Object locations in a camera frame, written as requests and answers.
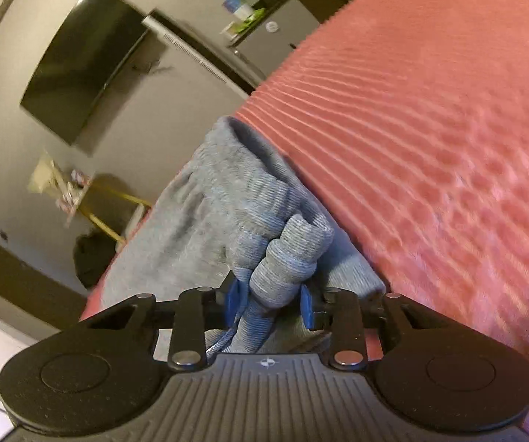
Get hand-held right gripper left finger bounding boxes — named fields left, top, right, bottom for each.
left=78, top=271, right=247, bottom=373

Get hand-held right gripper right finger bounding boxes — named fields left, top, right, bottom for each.
left=298, top=283, right=450, bottom=372

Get grey pants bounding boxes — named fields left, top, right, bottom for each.
left=88, top=116, right=387, bottom=365

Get dark bag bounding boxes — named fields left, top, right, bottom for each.
left=73, top=234, right=118, bottom=292

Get yellow-legged stand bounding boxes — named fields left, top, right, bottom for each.
left=27, top=149, right=153, bottom=246

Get pink ribbed blanket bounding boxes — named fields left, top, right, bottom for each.
left=80, top=0, right=529, bottom=442

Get green packet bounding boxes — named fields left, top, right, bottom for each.
left=234, top=9, right=267, bottom=33

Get grey cabinet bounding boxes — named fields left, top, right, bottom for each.
left=226, top=0, right=326, bottom=94

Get white and blue box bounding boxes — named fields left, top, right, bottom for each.
left=222, top=0, right=255, bottom=15

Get white wall shelf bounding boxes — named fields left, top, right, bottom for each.
left=142, top=9, right=252, bottom=98

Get black wall television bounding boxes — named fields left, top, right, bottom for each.
left=19, top=0, right=151, bottom=157

